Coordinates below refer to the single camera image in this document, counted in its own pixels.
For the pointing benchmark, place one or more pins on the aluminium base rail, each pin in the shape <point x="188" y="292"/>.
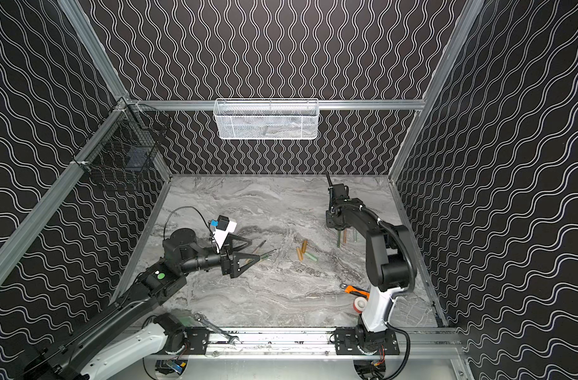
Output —
<point x="322" y="343"/>

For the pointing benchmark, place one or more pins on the aluminium corner frame post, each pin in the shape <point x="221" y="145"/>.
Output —
<point x="469" y="15"/>
<point x="88" y="37"/>

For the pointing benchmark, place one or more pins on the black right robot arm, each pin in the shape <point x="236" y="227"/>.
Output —
<point x="389" y="266"/>

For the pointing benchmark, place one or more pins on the orange handled utility knife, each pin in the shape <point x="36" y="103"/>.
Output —
<point x="349" y="289"/>

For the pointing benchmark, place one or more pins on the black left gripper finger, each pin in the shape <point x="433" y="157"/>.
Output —
<point x="241" y="262"/>
<point x="238" y="243"/>

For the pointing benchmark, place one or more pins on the white wire mesh basket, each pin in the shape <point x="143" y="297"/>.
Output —
<point x="267" y="118"/>

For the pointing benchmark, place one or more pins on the tan pen with dark tip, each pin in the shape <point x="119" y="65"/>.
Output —
<point x="258" y="247"/>

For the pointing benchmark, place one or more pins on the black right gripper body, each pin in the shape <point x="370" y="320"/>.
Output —
<point x="339" y="191"/>

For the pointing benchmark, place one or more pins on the red white tape roll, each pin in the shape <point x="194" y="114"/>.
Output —
<point x="360" y="304"/>

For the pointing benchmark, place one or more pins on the tan pen cap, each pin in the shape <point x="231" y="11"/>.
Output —
<point x="301" y="251"/>

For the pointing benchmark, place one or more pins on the black wire basket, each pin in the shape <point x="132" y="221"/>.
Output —
<point x="124" y="160"/>

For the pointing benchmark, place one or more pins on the silver wrench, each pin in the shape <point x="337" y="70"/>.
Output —
<point x="203" y="320"/>

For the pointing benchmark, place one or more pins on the aluminium corner frame post left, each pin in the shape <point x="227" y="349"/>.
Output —
<point x="88" y="37"/>

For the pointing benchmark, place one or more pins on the aluminium corner frame post right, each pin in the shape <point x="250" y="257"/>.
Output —
<point x="469" y="15"/>

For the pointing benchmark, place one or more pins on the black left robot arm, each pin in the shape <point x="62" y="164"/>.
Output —
<point x="151" y="289"/>

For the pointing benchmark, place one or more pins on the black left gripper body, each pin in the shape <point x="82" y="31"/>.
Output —
<point x="227" y="261"/>

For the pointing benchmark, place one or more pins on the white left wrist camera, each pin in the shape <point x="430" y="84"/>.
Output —
<point x="220" y="229"/>

